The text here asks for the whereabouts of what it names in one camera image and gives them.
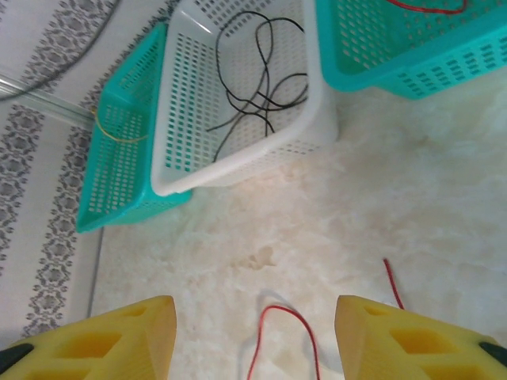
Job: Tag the aluminium frame post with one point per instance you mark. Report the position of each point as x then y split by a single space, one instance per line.
39 103

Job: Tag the white plastic mesh basket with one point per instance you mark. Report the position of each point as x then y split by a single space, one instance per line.
237 166

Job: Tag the teal plastic mesh basket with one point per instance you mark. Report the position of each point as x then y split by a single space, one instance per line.
356 81
130 213

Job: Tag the aluminium frame rail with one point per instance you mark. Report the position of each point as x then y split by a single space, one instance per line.
96 273

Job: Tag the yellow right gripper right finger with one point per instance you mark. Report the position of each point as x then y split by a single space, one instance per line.
416 348

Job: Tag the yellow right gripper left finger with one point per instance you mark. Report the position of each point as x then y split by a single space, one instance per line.
79 348

